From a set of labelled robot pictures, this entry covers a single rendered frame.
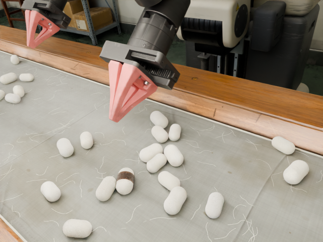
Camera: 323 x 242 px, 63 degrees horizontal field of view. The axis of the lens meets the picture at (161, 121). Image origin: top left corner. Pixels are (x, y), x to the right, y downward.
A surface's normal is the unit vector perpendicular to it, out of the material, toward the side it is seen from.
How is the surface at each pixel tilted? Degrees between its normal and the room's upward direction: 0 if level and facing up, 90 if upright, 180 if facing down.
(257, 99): 0
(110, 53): 38
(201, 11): 98
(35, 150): 0
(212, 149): 0
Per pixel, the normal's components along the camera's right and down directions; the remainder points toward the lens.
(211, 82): -0.10, -0.79
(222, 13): -0.58, 0.63
